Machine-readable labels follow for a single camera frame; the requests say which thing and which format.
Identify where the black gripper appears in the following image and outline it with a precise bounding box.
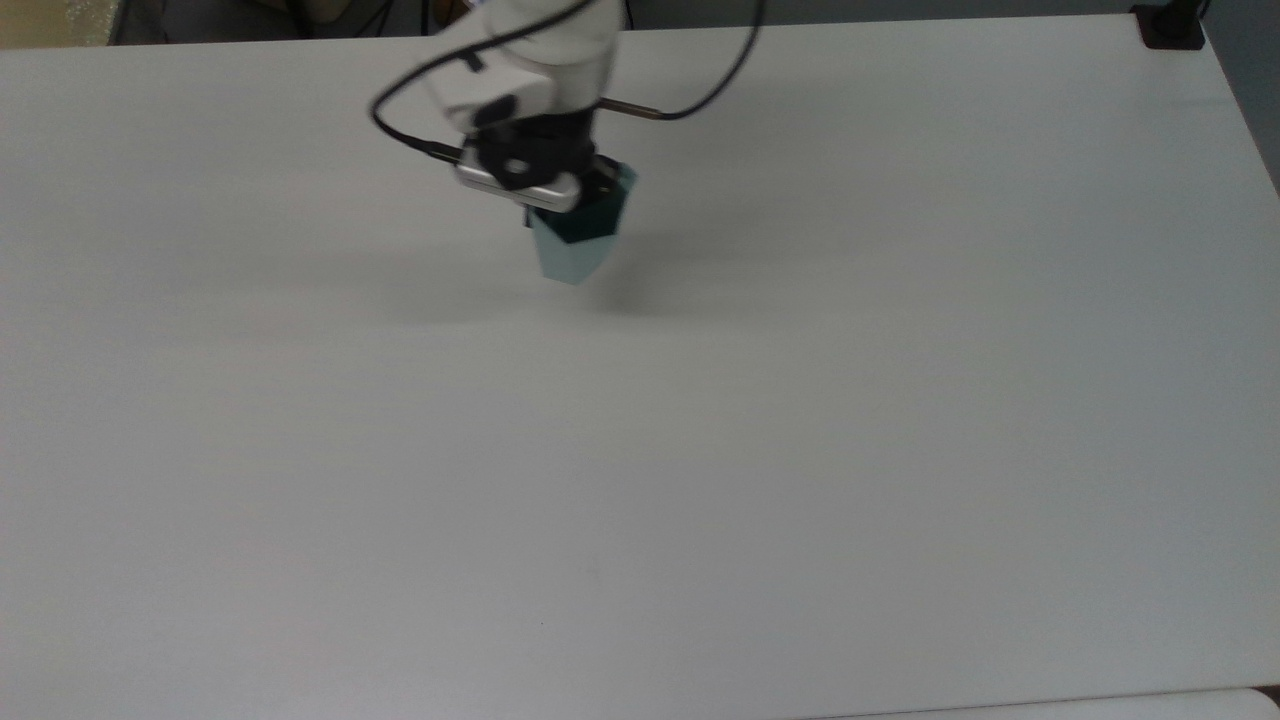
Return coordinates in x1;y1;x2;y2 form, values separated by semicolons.
465;106;624;230

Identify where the black cable with straight plug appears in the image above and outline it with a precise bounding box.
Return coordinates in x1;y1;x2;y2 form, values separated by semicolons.
598;0;769;123

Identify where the silver wrist sensor box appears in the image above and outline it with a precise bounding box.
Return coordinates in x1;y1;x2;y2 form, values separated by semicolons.
454;158;584;214

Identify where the tan cardboard box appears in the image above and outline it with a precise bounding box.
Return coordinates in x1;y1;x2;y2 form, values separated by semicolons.
0;0;123;50

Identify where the teal faceted plastic cup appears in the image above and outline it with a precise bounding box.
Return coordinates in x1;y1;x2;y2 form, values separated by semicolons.
527;162;640;287

